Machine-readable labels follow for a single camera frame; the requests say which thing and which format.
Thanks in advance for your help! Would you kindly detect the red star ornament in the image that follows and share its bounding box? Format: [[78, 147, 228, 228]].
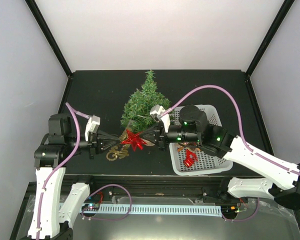
[[121, 129, 147, 152]]

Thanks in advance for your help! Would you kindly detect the gold merry christmas sign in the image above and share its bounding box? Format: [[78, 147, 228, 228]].
[[106, 129, 131, 162]]

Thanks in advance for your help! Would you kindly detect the small green christmas tree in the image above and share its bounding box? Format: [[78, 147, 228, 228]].
[[120, 70, 171, 133]]

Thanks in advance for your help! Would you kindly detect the white perforated plastic basket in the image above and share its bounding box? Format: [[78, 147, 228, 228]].
[[169, 104, 233, 176]]

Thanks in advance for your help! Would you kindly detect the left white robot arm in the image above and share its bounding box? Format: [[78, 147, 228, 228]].
[[26, 113, 120, 240]]

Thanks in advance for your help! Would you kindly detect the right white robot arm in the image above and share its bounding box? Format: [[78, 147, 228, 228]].
[[140, 104, 300, 210]]

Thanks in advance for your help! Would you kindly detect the clear light battery box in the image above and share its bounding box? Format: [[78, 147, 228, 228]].
[[125, 119, 135, 132]]

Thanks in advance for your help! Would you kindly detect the red reindeer ornament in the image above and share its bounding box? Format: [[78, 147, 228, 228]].
[[185, 150, 198, 162]]

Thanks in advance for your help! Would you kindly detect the red gift box ornament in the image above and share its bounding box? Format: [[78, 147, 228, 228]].
[[183, 158, 195, 168]]

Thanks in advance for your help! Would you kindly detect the left green circuit board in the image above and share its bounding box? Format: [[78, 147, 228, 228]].
[[81, 203, 100, 212]]

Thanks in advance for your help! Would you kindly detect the right circuit board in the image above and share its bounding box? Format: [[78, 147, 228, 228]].
[[221, 203, 248, 214]]

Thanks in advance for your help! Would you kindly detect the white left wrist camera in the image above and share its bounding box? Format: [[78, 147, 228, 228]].
[[84, 115, 101, 142]]

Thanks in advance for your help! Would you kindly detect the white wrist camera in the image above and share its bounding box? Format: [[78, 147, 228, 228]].
[[149, 104, 171, 133], [84, 115, 101, 142]]

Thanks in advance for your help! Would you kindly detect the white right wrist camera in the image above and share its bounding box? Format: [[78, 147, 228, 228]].
[[149, 104, 171, 133]]

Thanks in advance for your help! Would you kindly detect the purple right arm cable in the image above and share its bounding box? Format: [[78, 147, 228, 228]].
[[162, 84, 300, 181]]

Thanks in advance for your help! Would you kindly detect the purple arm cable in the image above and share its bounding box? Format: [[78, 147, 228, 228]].
[[162, 84, 300, 181], [34, 102, 133, 240]]

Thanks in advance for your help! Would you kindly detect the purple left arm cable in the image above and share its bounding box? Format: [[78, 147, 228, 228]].
[[34, 102, 133, 240]]

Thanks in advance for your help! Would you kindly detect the white slotted cable duct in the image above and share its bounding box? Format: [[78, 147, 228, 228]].
[[84, 203, 222, 217]]

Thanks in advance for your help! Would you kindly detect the left black frame post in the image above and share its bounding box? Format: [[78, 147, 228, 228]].
[[25, 0, 73, 78]]

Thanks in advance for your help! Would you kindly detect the black frame post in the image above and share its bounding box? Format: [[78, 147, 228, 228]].
[[245, 0, 295, 78], [25, 0, 73, 78]]

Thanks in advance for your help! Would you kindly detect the right black frame post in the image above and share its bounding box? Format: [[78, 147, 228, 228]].
[[245, 0, 295, 78]]

